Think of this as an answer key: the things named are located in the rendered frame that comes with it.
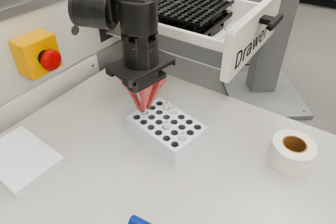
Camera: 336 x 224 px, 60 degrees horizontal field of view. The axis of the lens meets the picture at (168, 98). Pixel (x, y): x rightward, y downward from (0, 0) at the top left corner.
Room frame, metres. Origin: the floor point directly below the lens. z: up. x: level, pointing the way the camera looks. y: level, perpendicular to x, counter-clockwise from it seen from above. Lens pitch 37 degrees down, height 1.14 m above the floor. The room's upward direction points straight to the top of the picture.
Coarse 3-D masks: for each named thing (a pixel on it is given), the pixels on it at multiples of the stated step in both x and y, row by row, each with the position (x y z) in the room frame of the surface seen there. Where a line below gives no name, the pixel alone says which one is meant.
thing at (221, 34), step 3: (231, 21) 0.71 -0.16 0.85; (228, 24) 0.69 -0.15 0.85; (231, 24) 0.69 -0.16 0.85; (225, 27) 0.67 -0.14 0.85; (228, 27) 0.67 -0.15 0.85; (222, 30) 0.66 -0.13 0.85; (225, 30) 0.66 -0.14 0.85; (216, 33) 0.64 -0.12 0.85; (219, 33) 0.64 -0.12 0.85; (222, 33) 0.64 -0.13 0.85; (213, 36) 0.62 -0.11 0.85; (216, 36) 0.62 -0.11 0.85; (219, 36) 0.62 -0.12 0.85; (222, 36) 0.64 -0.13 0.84
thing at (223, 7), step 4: (232, 0) 0.72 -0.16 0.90; (220, 4) 0.69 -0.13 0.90; (224, 4) 0.70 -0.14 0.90; (228, 4) 0.69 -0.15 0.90; (216, 8) 0.66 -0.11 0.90; (220, 8) 0.66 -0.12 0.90; (224, 8) 0.67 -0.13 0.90; (208, 12) 0.64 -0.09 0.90; (212, 12) 0.65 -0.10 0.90; (216, 12) 0.64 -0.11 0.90; (204, 16) 0.61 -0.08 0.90; (208, 16) 0.62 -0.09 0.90; (212, 16) 0.62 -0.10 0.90; (196, 20) 0.59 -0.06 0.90; (200, 20) 0.60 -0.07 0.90; (204, 20) 0.59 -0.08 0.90; (208, 20) 0.61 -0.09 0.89; (192, 24) 0.58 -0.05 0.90; (196, 24) 0.58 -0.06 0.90; (200, 24) 0.57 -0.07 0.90
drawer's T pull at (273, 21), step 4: (264, 16) 0.59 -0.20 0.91; (268, 16) 0.59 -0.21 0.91; (272, 16) 0.59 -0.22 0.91; (276, 16) 0.58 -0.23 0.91; (280, 16) 0.59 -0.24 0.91; (260, 20) 0.58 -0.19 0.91; (264, 20) 0.57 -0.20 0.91; (268, 20) 0.57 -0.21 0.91; (272, 20) 0.56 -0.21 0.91; (276, 20) 0.56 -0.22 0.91; (280, 20) 0.59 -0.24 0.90; (268, 24) 0.55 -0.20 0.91; (272, 24) 0.54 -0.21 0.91; (276, 24) 0.56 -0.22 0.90; (268, 28) 0.54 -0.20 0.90; (272, 28) 0.54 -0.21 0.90
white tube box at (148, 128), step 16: (160, 112) 0.42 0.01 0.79; (128, 128) 0.40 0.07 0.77; (144, 128) 0.37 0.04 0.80; (160, 128) 0.37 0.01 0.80; (176, 128) 0.37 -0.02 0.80; (192, 128) 0.37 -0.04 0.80; (144, 144) 0.36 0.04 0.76; (160, 144) 0.33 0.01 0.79; (176, 144) 0.34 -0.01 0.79; (192, 144) 0.34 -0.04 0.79; (176, 160) 0.31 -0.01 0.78
